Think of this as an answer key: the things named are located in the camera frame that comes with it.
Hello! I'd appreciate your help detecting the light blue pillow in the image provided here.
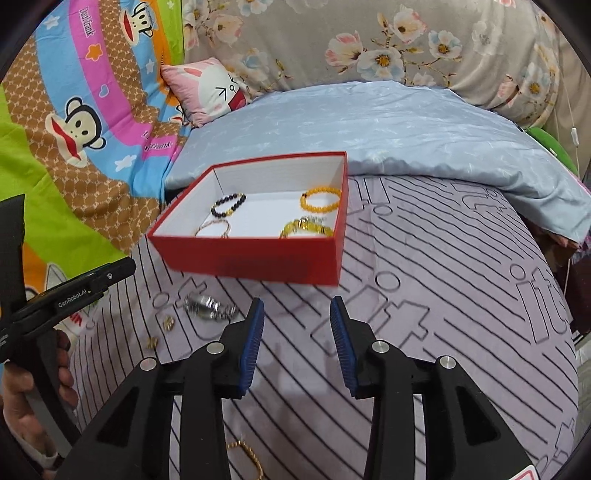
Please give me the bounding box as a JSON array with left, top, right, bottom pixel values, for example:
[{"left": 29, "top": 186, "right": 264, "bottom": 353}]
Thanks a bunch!
[{"left": 164, "top": 81, "right": 590, "bottom": 243}]

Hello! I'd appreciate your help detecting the gold chain bracelet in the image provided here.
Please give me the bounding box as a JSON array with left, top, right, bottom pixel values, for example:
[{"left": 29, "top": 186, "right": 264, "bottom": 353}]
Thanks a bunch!
[{"left": 225, "top": 439, "right": 266, "bottom": 480}]

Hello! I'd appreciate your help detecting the green object at bedside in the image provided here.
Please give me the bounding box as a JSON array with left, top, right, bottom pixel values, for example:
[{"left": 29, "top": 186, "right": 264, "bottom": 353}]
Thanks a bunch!
[{"left": 526, "top": 127, "right": 578, "bottom": 176}]

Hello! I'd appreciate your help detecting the red cardboard box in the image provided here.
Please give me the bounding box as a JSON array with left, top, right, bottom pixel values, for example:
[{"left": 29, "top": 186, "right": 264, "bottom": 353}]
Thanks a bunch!
[{"left": 147, "top": 152, "right": 349, "bottom": 286}]

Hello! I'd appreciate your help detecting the person's left hand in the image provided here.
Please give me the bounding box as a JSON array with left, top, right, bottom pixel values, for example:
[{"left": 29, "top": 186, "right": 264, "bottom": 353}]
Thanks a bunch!
[{"left": 2, "top": 330, "right": 78, "bottom": 479}]

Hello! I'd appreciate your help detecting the colourful monkey cartoon quilt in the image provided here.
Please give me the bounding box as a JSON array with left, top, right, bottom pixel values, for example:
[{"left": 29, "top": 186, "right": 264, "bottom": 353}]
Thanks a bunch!
[{"left": 1, "top": 1, "right": 189, "bottom": 296}]

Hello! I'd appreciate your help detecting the silver metal watch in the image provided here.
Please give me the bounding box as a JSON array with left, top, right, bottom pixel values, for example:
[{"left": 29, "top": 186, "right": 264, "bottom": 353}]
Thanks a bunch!
[{"left": 184, "top": 294, "right": 238, "bottom": 321}]

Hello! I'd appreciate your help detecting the dark bead bracelet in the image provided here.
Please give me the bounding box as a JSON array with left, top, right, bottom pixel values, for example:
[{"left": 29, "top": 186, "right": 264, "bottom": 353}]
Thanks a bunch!
[{"left": 209, "top": 192, "right": 247, "bottom": 219}]

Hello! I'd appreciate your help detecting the pink rabbit cushion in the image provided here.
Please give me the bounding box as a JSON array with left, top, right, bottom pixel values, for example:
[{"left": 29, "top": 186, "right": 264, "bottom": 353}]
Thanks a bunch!
[{"left": 160, "top": 57, "right": 249, "bottom": 127}]

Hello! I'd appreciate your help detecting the lilac striped bed sheet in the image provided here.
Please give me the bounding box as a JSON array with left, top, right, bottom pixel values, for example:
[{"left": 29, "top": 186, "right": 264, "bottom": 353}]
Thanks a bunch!
[{"left": 71, "top": 176, "right": 579, "bottom": 479}]

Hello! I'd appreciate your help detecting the thin gold bangle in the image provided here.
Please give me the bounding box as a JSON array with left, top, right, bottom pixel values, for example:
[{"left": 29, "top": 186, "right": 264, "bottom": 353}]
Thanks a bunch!
[{"left": 194, "top": 218, "right": 231, "bottom": 238}]

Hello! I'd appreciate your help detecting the yellow amber chunky bracelet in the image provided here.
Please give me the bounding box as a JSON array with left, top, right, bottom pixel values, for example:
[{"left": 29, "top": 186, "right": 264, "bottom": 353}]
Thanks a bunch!
[{"left": 279, "top": 216, "right": 335, "bottom": 240}]

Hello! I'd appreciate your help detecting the orange bead bracelet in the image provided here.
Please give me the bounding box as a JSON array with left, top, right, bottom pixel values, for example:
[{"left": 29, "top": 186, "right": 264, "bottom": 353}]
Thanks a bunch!
[{"left": 299, "top": 185, "right": 344, "bottom": 214}]

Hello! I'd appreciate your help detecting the grey floral quilt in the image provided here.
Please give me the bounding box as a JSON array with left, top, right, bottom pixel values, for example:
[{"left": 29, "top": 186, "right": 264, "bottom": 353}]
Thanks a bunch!
[{"left": 182, "top": 0, "right": 562, "bottom": 127}]

